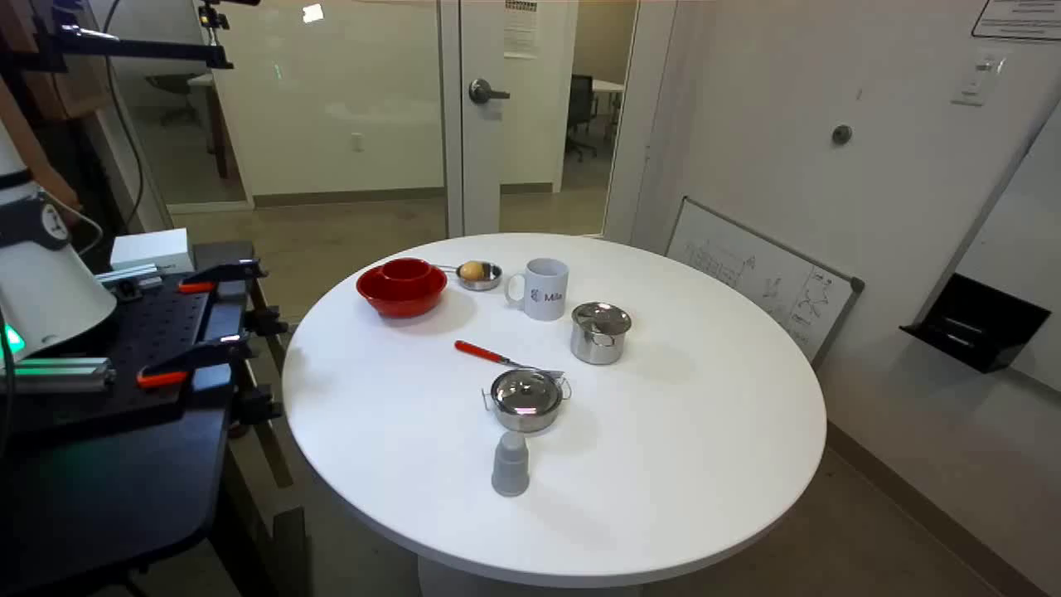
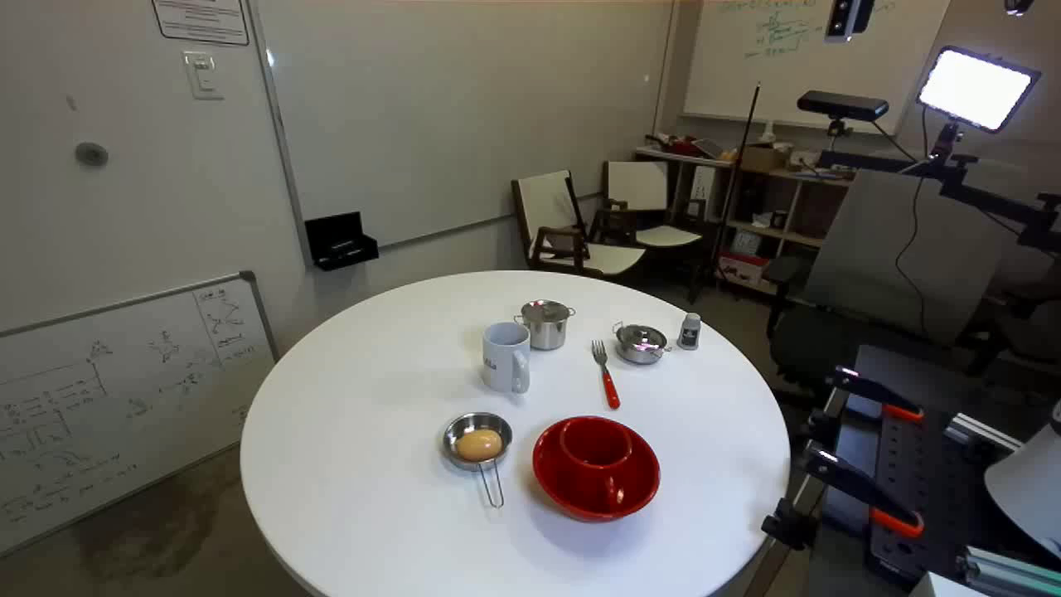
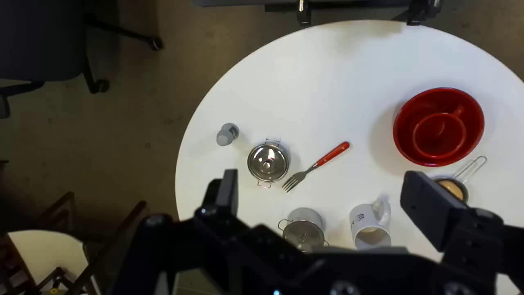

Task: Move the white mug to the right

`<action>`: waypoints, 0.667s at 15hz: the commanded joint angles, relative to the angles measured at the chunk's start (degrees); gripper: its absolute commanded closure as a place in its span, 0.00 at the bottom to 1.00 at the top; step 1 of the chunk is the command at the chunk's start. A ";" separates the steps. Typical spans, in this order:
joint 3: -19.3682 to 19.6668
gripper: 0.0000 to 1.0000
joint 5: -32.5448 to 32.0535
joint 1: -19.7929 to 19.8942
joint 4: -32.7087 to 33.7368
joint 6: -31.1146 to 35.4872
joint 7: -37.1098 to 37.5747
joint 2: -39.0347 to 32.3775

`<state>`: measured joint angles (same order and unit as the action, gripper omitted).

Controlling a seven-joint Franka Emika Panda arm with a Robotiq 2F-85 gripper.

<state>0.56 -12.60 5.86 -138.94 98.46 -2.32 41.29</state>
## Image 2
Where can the small grey shaker bottle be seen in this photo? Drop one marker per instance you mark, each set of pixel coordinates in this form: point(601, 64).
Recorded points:
point(690, 333)

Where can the white cone-shaped device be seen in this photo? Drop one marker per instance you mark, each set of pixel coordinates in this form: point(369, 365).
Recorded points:
point(1030, 485)

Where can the black marker tray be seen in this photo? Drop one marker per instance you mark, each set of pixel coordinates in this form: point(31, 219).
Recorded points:
point(339, 242)

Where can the wooden shelf unit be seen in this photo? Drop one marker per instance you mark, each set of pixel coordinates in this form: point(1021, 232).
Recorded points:
point(775, 209)

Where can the whiteboard with green writing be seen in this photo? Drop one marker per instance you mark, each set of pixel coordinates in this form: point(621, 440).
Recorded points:
point(775, 54)

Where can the bright led light panel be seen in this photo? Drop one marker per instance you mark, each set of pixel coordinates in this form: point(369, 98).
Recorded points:
point(977, 86)

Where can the large wall whiteboard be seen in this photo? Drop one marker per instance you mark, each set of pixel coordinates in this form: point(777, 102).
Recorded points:
point(443, 111)

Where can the black bar camera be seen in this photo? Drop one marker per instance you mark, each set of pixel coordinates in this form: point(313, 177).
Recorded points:
point(844, 105)

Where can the white mug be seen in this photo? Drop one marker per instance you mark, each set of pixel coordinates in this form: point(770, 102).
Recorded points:
point(506, 351)

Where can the pale green metal bars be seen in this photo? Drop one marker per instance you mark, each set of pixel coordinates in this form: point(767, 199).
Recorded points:
point(1014, 570)

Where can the white cushioned wooden chair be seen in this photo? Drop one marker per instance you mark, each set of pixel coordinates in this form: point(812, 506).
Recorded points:
point(652, 202)
point(558, 219)

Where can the small steel strainer pan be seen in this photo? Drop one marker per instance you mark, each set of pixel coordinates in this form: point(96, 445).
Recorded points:
point(500, 427)

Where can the black office chair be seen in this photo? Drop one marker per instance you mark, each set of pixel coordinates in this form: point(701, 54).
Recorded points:
point(812, 337)

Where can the red bowl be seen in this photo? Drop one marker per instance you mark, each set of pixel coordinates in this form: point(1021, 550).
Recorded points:
point(597, 488)

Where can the paper wall sign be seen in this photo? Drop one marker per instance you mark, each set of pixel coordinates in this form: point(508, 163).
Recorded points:
point(201, 20)

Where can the black perforated work table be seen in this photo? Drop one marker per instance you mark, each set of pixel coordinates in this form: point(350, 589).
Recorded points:
point(938, 465)

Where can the tan egg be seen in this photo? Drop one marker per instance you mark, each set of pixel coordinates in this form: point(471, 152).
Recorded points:
point(479, 445)

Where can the steel cup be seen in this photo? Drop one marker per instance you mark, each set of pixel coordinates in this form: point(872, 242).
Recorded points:
point(545, 329)

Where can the small leaning whiteboard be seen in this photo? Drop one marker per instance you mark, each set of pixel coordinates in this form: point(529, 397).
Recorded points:
point(111, 410)

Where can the white wall switch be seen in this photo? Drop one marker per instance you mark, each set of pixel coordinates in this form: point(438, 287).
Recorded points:
point(203, 74)

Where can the red spoon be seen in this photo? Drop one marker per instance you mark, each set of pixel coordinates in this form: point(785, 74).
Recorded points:
point(609, 386)

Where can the grey flat panel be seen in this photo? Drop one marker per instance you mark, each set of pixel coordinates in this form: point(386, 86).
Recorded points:
point(906, 252)

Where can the small lidded steel pot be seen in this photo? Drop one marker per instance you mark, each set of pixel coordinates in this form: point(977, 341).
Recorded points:
point(642, 345)

